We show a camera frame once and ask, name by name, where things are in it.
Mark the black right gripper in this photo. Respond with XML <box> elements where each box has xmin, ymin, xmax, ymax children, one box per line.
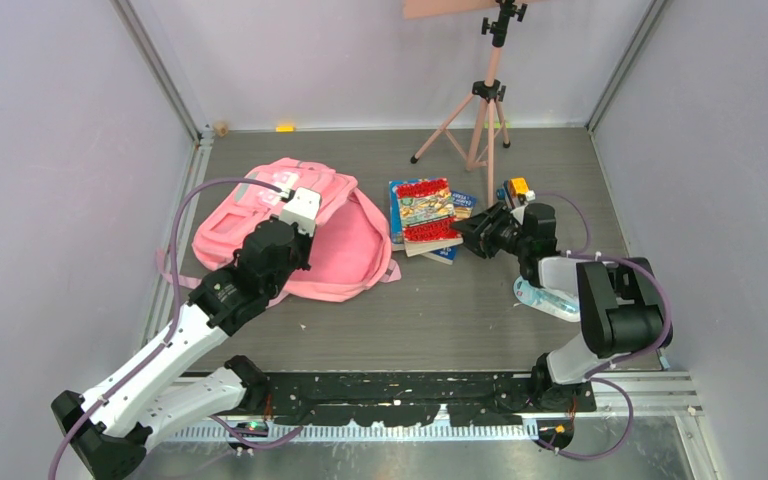
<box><xmin>449</xmin><ymin>201</ymin><xmax>531</xmax><ymax>259</ymax></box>

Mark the pink student backpack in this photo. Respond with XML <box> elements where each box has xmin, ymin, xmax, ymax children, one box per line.
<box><xmin>191</xmin><ymin>157</ymin><xmax>401</xmax><ymax>306</ymax></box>

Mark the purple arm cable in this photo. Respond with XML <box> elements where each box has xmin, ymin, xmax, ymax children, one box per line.
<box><xmin>47</xmin><ymin>176</ymin><xmax>306</xmax><ymax>480</ymax></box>
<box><xmin>532</xmin><ymin>192</ymin><xmax>675</xmax><ymax>463</ymax></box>

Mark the blue 91-storey treehouse book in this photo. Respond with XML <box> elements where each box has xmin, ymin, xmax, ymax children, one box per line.
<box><xmin>388</xmin><ymin>179</ymin><xmax>477</xmax><ymax>265</ymax></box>

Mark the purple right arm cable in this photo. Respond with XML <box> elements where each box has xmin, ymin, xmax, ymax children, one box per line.
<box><xmin>532</xmin><ymin>192</ymin><xmax>675</xmax><ymax>463</ymax></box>

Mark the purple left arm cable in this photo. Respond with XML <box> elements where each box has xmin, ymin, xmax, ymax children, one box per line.
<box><xmin>47</xmin><ymin>176</ymin><xmax>306</xmax><ymax>480</ymax></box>

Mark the light blue round object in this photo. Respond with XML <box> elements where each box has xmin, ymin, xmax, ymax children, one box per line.
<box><xmin>513</xmin><ymin>277</ymin><xmax>581</xmax><ymax>323</ymax></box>

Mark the small wooden block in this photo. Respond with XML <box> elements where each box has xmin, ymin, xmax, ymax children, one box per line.
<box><xmin>212</xmin><ymin>121</ymin><xmax>230</xmax><ymax>137</ymax></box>

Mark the red 156-storey treehouse book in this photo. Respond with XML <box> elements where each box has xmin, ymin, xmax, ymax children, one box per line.
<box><xmin>393</xmin><ymin>177</ymin><xmax>463</xmax><ymax>257</ymax></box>

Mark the small yellow block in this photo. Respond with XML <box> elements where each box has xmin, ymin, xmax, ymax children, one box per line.
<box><xmin>275</xmin><ymin>124</ymin><xmax>296</xmax><ymax>133</ymax></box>

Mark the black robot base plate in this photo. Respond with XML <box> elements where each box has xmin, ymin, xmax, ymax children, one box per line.
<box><xmin>234</xmin><ymin>372</ymin><xmax>596</xmax><ymax>427</ymax></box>

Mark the colourful toy block train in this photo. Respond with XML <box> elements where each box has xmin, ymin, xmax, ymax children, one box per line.
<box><xmin>496</xmin><ymin>177</ymin><xmax>536</xmax><ymax>209</ymax></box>

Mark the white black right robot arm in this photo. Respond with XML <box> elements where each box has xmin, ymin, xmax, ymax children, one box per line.
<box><xmin>452</xmin><ymin>202</ymin><xmax>672</xmax><ymax>411</ymax></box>

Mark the pink tripod stand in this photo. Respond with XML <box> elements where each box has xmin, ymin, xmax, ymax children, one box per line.
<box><xmin>410</xmin><ymin>1</ymin><xmax>529</xmax><ymax>205</ymax></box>

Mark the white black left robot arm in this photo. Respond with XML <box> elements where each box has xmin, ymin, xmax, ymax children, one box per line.
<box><xmin>52</xmin><ymin>187</ymin><xmax>321</xmax><ymax>479</ymax></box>

